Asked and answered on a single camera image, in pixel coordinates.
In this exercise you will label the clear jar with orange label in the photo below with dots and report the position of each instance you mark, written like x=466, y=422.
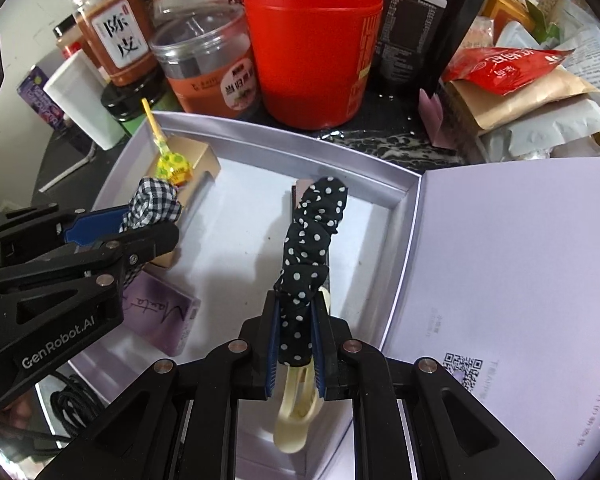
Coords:
x=205, y=90

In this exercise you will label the polka dot hair clip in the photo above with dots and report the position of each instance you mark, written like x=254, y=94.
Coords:
x=305, y=250

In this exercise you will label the black stand-up pouch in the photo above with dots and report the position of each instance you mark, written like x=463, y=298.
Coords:
x=420, y=20

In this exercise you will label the purple drink can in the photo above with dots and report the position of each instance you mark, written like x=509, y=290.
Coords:
x=37, y=97

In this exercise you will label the yellow lollipop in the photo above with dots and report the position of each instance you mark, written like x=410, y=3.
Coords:
x=175, y=165

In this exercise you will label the red canister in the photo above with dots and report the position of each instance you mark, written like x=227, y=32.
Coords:
x=310, y=50

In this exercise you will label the purple small box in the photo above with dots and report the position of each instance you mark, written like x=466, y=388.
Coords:
x=155, y=320

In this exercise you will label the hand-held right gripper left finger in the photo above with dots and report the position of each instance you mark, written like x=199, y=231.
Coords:
x=272, y=360

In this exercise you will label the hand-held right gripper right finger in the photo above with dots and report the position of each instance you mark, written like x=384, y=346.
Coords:
x=321, y=360

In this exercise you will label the orange packet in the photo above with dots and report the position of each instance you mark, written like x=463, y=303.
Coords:
x=505, y=7

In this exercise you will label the black and green jar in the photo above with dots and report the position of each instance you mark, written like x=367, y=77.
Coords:
x=130, y=99

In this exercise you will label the white padded envelope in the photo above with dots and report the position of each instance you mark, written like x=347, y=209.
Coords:
x=555, y=130

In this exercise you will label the white plastic bottle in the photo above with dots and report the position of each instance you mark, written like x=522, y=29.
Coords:
x=80, y=105

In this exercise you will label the pink small pouch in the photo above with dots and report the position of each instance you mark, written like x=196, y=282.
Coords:
x=432, y=115

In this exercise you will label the white printed papers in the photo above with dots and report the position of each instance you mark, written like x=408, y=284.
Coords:
x=592, y=60

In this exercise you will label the brown kraft packet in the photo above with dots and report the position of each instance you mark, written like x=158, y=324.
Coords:
x=530, y=102

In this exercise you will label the lavender gift box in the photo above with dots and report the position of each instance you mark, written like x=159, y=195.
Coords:
x=505, y=260

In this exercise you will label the orange jar with white label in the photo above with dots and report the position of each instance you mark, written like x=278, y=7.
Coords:
x=122, y=76

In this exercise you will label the red snack packet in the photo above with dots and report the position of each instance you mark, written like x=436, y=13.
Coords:
x=500, y=67

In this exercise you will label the red jar with black lid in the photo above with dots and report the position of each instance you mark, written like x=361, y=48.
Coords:
x=70, y=40

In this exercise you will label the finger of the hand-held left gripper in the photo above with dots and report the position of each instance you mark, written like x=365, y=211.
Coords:
x=145, y=245
x=95, y=225

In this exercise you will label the gold box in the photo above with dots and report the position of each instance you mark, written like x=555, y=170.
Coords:
x=197, y=157

